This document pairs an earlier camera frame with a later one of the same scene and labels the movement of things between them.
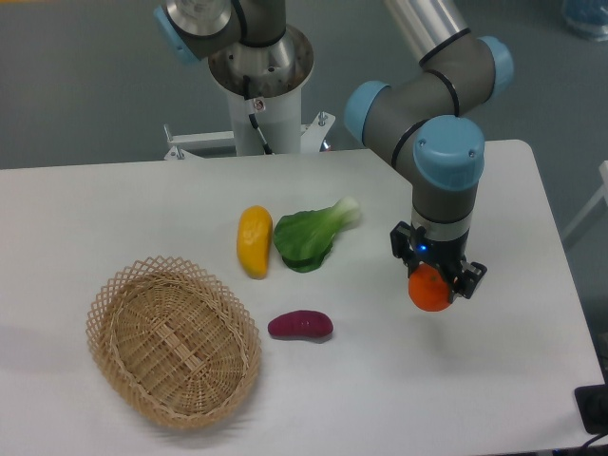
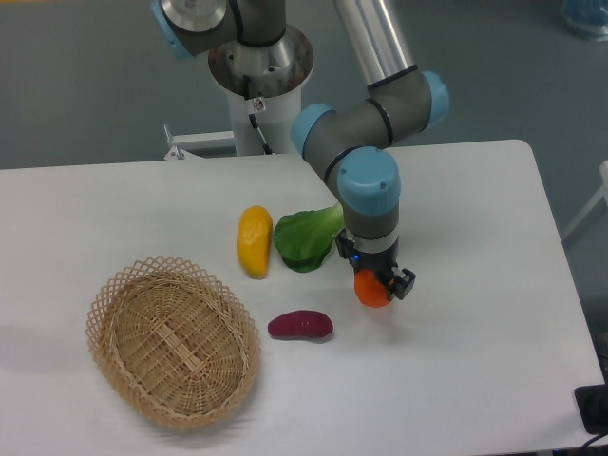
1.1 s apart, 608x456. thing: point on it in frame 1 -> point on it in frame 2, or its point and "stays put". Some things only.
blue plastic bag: x=590 y=16 stays put
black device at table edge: x=592 y=403 stays put
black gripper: x=414 y=249 -> x=381 y=263
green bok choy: x=305 y=237 stays put
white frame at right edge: x=601 y=197 stays put
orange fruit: x=429 y=289 -> x=369 y=291
